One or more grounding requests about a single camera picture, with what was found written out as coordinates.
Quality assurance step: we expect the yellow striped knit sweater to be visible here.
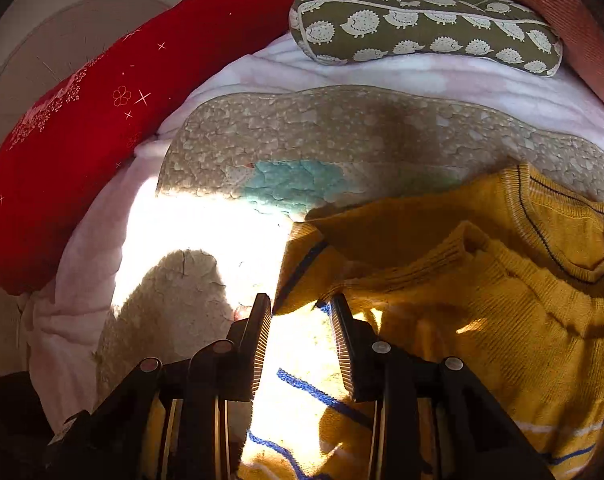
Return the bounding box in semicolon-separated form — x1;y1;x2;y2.
237;162;604;480

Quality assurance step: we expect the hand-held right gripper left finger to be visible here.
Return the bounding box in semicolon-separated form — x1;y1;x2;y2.
46;292;273;480

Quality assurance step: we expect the quilted dotted bedspread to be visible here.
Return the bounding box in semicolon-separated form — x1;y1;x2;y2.
96;85;604;403

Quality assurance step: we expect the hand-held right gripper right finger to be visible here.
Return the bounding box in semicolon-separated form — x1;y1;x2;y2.
329;292;558;480

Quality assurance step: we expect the pink corduroy pillow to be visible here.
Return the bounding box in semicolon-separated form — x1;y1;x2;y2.
469;0;604;123

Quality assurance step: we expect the red long pillow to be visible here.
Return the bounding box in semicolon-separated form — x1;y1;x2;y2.
0;0;365;297

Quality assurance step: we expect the green hedgehog print pillow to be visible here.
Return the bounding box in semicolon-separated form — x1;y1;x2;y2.
288;0;564;78

